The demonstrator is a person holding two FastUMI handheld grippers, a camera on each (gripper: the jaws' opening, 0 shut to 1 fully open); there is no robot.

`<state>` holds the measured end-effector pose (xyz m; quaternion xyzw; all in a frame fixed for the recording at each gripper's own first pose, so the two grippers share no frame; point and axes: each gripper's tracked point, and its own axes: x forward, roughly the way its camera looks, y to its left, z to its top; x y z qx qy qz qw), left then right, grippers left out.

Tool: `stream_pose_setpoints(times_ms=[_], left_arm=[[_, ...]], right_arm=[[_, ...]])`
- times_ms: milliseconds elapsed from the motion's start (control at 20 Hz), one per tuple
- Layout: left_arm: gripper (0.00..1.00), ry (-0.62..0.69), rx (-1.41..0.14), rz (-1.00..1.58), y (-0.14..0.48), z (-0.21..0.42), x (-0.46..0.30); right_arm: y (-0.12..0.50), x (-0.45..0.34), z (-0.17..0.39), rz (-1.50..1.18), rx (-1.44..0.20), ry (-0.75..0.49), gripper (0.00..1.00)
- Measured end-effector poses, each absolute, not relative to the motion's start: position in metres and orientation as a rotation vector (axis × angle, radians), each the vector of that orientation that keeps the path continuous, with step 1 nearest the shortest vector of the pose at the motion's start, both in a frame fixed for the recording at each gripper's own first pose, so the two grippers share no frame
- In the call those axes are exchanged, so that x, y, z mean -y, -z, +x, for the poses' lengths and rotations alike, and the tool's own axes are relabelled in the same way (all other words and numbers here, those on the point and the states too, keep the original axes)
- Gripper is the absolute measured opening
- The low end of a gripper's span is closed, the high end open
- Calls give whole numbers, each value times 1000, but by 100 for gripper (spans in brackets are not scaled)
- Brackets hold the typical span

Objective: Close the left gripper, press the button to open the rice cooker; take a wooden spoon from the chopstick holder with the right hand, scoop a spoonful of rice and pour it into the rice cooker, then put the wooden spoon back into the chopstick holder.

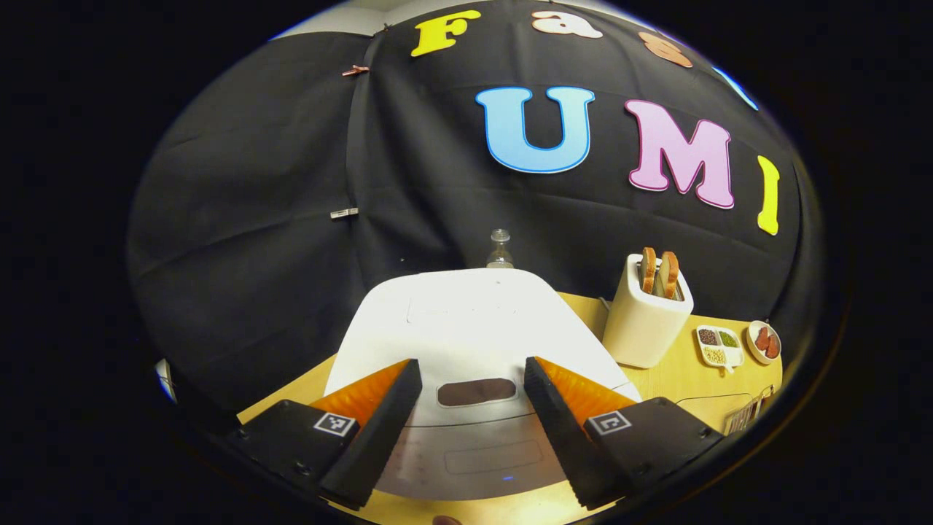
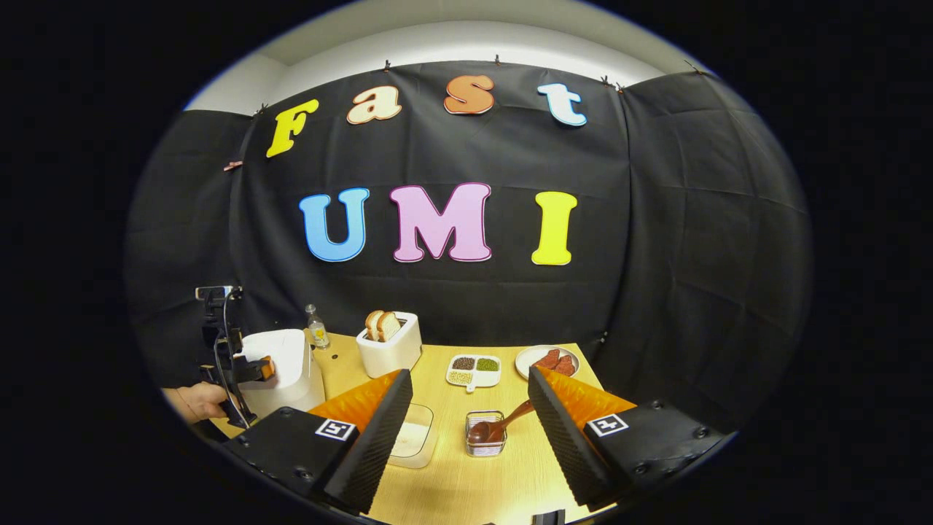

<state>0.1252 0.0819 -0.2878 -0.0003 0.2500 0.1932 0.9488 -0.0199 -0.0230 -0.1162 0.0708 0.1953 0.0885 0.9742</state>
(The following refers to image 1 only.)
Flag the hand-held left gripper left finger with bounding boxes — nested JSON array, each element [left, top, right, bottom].
[[226, 358, 423, 511]]

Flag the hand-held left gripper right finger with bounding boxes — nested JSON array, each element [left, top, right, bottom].
[[523, 356, 725, 511]]

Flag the white rice cooker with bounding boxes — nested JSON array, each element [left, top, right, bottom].
[[323, 268, 644, 502]]

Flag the clear wire chopstick holder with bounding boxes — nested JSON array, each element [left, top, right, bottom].
[[722, 384, 777, 436]]

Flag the white toaster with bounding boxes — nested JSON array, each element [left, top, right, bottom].
[[602, 252, 695, 369]]

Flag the transparent flat mat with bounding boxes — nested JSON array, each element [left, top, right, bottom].
[[674, 392, 755, 418]]

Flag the divided white bean dish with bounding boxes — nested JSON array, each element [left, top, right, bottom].
[[696, 324, 745, 373]]

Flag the clear glass bottle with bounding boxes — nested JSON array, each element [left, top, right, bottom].
[[486, 228, 515, 269]]

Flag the round white plate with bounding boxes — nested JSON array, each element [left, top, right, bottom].
[[746, 320, 782, 365]]

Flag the black backdrop cloth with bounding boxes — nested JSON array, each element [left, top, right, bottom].
[[128, 0, 824, 438]]

